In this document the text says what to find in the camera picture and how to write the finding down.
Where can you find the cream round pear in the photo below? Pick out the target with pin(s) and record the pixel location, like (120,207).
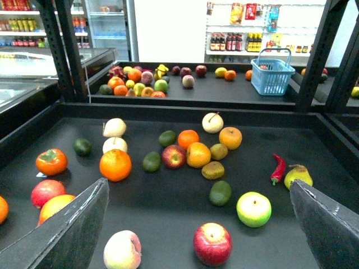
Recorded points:
(115,143)

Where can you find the cream pear with stem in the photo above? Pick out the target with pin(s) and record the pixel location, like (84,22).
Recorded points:
(212,123)

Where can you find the red apple front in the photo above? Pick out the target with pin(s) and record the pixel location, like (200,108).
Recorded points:
(212,244)

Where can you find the green avocado front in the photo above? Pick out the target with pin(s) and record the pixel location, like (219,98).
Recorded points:
(220,193)

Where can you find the orange tangerine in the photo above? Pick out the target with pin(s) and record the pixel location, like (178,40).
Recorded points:
(4,210)
(53,206)

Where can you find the red apple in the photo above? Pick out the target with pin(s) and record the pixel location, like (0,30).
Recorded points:
(212,244)
(174,156)

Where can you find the pale peach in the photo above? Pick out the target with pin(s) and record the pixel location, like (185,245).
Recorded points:
(122,250)

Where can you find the yellow green pear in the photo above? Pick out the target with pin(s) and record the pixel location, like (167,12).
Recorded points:
(300,172)

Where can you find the orange persimmon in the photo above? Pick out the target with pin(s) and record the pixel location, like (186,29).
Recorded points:
(52,162)

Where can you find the red chili pepper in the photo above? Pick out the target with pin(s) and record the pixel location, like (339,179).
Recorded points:
(277,174)

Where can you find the red pomegranate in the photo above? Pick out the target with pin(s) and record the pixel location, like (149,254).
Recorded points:
(46,190)

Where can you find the brown kiwi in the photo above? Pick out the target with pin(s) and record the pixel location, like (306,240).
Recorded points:
(213,170)
(218,151)

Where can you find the green lime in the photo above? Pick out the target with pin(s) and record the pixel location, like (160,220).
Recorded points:
(167,138)

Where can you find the cream pear lying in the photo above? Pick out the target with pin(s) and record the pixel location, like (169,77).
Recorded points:
(114,127)

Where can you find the green avocado middle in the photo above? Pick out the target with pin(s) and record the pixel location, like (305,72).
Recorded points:
(151,162)

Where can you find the golden apple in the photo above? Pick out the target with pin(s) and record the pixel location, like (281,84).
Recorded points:
(231,137)

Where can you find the large orange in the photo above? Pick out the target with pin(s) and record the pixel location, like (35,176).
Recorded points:
(115,165)

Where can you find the orange tangerine front right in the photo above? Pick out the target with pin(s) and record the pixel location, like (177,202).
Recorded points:
(53,206)

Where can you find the black shelf post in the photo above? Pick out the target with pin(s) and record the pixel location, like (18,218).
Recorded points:
(57,21)

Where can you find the yellow orange apple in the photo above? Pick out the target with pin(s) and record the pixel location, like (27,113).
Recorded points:
(198,155)

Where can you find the dark green avocado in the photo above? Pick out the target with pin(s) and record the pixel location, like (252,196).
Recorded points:
(82,146)

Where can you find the green apple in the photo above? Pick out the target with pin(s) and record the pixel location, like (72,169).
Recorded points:
(253,209)

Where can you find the small blue basket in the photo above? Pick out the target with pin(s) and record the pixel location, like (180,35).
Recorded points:
(270,77)

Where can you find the small orange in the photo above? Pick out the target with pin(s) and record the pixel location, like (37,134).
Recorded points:
(187,137)

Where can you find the orange tangerine front left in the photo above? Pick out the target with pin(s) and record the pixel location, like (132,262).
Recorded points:
(4,210)

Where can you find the brown kiwi lower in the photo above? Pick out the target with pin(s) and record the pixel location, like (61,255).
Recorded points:
(213,170)

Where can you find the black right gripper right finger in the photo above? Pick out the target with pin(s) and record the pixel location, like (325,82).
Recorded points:
(331,228)

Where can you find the brown kiwi upper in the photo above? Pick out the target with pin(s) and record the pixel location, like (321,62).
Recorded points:
(218,151)

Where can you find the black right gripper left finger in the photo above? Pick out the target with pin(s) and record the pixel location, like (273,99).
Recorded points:
(65,240)

